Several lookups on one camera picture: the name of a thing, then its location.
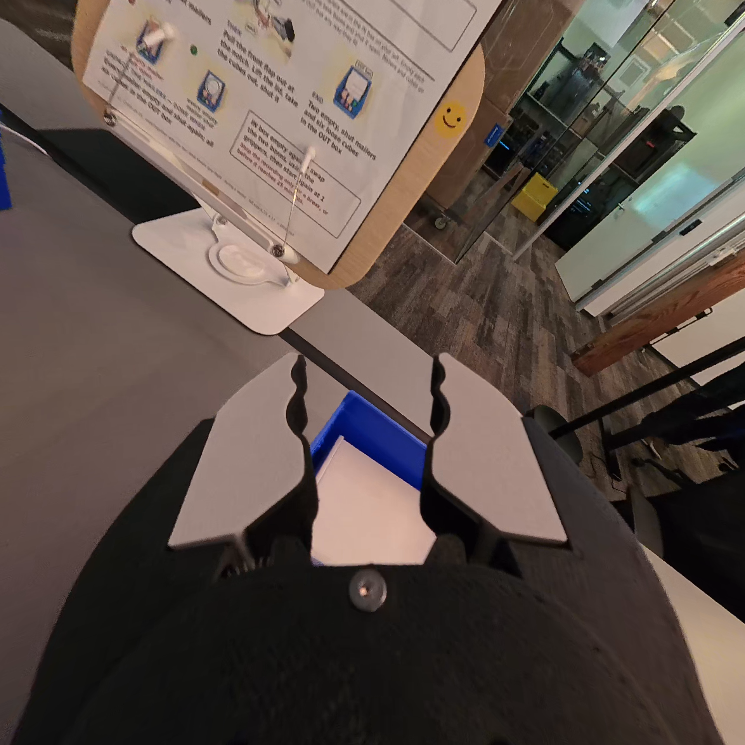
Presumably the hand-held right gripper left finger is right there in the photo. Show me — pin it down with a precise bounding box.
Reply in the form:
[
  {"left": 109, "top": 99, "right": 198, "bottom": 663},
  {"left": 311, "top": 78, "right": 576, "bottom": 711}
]
[{"left": 168, "top": 352, "right": 321, "bottom": 551}]

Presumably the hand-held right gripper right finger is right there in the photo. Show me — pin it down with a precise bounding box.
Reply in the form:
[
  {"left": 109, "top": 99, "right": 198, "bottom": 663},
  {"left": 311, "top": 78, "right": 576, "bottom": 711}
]
[{"left": 419, "top": 352, "right": 569, "bottom": 546}]

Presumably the white cardboard box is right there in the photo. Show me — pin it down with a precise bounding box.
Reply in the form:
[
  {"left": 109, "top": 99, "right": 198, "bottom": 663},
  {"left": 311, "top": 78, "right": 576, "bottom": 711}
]
[{"left": 313, "top": 437, "right": 438, "bottom": 567}]

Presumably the black metal pole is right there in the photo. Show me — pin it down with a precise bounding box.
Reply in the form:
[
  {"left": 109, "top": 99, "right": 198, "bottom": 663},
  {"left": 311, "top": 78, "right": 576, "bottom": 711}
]
[{"left": 550, "top": 334, "right": 745, "bottom": 441}]

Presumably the wooden beam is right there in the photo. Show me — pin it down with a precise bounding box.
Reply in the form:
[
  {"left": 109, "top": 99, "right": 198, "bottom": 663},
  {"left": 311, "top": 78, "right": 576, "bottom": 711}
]
[{"left": 573, "top": 250, "right": 745, "bottom": 377}]

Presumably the yellow bin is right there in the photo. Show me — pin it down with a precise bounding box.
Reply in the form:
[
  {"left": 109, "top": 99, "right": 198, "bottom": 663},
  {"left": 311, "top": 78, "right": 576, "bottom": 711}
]
[{"left": 512, "top": 173, "right": 558, "bottom": 222}]

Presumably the wooden sign board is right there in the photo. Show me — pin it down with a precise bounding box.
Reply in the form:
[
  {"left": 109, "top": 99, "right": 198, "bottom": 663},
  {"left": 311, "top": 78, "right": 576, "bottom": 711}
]
[{"left": 73, "top": 0, "right": 487, "bottom": 291}]

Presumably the black cabinet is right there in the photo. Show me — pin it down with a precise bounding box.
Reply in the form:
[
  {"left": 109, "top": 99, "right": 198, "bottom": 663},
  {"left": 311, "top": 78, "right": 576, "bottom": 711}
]
[{"left": 547, "top": 107, "right": 697, "bottom": 252}]

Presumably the yellow smiley sticker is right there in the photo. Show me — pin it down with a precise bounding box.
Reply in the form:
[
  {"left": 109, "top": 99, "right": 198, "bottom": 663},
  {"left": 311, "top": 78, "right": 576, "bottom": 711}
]
[{"left": 433, "top": 102, "right": 468, "bottom": 139}]

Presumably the brown wheeled crate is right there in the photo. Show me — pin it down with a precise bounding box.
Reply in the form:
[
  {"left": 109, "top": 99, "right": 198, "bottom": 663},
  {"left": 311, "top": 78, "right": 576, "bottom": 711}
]
[{"left": 428, "top": 0, "right": 577, "bottom": 229}]

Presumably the printed instruction sheet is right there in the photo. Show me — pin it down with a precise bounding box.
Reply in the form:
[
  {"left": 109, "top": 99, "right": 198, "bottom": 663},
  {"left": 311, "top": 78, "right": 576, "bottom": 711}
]
[{"left": 81, "top": 0, "right": 504, "bottom": 275}]

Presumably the white cable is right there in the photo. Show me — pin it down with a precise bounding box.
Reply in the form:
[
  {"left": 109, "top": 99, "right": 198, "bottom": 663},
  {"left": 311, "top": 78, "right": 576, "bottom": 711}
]
[{"left": 0, "top": 119, "right": 50, "bottom": 156}]

